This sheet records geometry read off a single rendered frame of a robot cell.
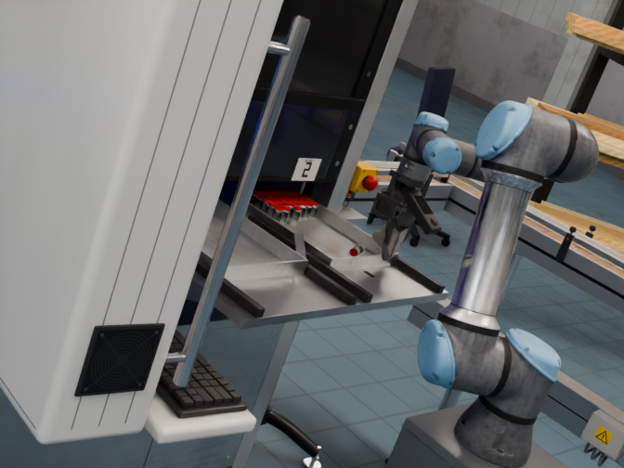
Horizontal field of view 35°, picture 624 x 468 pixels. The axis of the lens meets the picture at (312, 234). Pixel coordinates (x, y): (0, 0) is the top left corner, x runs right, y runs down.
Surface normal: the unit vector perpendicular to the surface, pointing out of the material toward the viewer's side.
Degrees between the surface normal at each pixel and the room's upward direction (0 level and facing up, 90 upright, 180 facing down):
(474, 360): 74
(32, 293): 90
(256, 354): 90
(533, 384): 90
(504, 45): 90
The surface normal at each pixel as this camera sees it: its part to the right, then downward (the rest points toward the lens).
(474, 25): -0.69, 0.00
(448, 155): 0.17, 0.37
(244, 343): 0.69, 0.45
